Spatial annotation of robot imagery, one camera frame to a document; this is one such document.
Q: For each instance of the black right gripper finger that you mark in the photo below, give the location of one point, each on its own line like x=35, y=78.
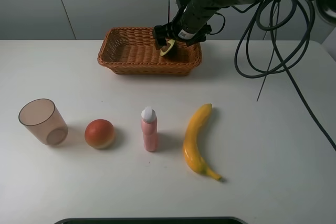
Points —
x=161, y=33

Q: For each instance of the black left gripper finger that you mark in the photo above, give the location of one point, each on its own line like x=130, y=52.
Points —
x=199, y=37

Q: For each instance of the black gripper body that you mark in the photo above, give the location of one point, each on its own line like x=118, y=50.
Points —
x=190, y=20

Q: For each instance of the halved avocado with pit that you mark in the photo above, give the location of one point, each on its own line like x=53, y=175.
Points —
x=168, y=48

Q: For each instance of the brown wicker basket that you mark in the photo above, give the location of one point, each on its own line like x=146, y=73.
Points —
x=131, y=50

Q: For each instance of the pink bottle white cap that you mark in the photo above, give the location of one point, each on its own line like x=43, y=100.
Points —
x=149, y=129

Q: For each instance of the yellow banana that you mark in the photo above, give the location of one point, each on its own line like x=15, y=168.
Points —
x=190, y=150

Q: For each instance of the red orange round fruit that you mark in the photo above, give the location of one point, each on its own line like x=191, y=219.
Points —
x=99, y=134

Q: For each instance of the translucent brown plastic cup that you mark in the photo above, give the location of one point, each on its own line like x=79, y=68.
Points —
x=42, y=118

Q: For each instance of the black tray edge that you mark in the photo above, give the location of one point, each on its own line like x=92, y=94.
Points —
x=162, y=220

